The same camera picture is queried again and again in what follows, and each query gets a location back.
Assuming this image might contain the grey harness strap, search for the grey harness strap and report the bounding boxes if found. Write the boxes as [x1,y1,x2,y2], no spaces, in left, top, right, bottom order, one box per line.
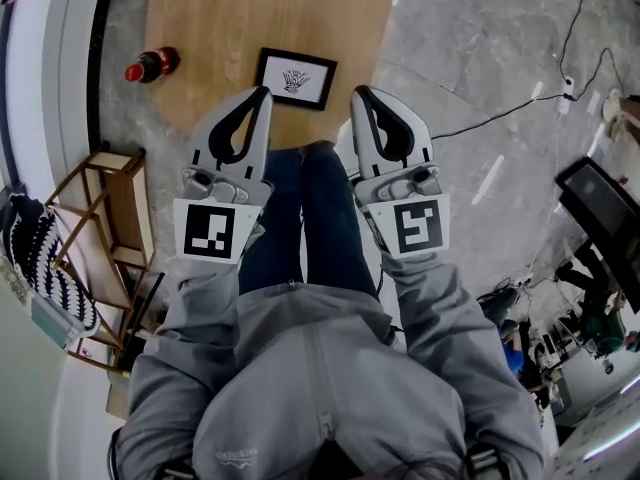
[464,442,504,480]
[159,460,196,480]

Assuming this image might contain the person's right leg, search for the person's right leg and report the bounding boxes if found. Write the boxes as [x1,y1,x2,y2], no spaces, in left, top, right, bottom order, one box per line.
[299,142,380,299]

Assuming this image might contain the person's left leg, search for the person's left leg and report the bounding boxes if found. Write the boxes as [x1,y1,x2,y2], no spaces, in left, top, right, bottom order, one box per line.
[238,148,307,297]

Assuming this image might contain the person's grey hoodie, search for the person's grey hoodie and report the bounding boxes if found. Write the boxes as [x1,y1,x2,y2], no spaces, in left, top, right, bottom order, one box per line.
[109,262,546,480]

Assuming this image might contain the wooden coffee table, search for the wooden coffee table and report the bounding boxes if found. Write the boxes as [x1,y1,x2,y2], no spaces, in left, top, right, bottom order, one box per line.
[144,0,404,177]

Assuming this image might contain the green box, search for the green box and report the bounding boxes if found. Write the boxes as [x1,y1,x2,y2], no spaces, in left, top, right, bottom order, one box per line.
[30,295,84,352]

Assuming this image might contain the black power cable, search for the black power cable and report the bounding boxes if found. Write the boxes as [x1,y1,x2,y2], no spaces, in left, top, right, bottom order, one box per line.
[569,46,626,103]
[429,92,566,139]
[558,0,587,84]

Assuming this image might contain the black framed screen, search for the black framed screen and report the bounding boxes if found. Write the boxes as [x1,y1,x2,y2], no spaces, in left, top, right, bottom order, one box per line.
[554,156,640,314]

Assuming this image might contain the wooden side shelf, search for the wooden side shelf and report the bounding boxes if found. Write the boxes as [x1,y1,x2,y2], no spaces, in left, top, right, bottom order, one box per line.
[44,147,156,377]

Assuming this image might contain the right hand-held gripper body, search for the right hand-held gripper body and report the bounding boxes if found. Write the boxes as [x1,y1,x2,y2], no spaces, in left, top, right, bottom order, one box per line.
[349,161,451,259]

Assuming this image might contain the small black picture frame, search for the small black picture frame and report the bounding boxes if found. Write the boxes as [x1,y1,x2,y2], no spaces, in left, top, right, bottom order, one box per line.
[253,46,339,113]

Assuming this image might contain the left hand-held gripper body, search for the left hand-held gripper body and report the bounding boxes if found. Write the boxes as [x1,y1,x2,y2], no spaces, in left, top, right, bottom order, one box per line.
[173,165,276,264]

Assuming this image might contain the person's leg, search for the person's leg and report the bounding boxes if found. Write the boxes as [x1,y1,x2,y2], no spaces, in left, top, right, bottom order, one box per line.
[238,148,307,297]
[299,142,380,299]

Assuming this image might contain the white power strip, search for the white power strip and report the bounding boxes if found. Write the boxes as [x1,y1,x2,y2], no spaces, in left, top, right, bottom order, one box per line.
[559,77,576,115]

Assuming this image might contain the person's left forearm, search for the person's left forearm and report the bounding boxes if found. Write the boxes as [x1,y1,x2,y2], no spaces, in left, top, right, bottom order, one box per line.
[159,255,251,349]

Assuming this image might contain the black tripod stand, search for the black tripod stand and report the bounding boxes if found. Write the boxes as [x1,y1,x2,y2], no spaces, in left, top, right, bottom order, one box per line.
[124,270,166,349]

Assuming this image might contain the white window sill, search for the white window sill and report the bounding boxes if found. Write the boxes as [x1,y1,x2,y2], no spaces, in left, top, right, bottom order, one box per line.
[0,0,109,189]

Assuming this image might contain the person's right forearm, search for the person's right forearm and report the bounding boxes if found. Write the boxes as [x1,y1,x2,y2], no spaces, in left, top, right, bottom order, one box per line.
[379,250,481,344]

